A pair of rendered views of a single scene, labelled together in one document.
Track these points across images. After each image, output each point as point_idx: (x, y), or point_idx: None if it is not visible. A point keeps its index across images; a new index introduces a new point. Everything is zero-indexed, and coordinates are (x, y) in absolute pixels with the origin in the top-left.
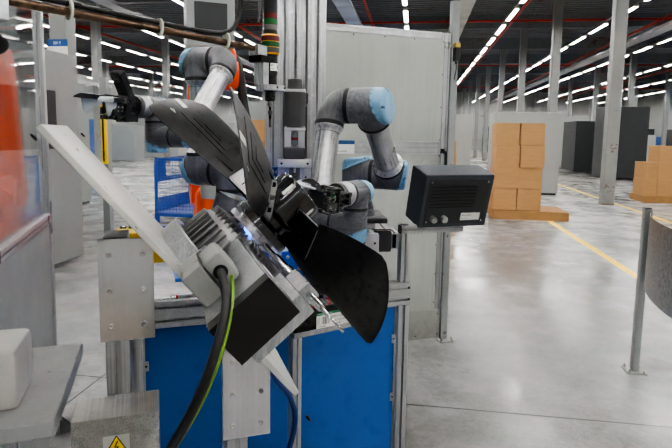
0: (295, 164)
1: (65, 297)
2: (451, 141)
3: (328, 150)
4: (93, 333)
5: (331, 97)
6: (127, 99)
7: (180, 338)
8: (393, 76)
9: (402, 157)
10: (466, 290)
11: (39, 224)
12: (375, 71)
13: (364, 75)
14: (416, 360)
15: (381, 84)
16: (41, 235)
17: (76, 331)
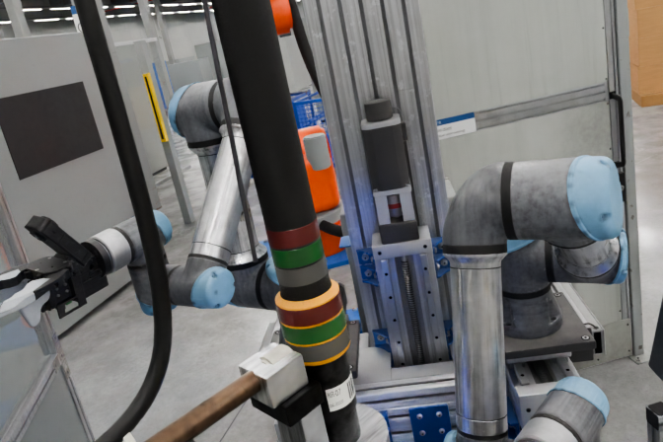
0: (404, 251)
1: (148, 330)
2: (626, 77)
3: (485, 315)
4: (182, 393)
5: (473, 197)
6: (68, 271)
7: None
8: None
9: (551, 119)
10: (644, 248)
11: (34, 401)
12: None
13: (475, 8)
14: (611, 406)
15: (503, 15)
16: (45, 405)
17: (163, 391)
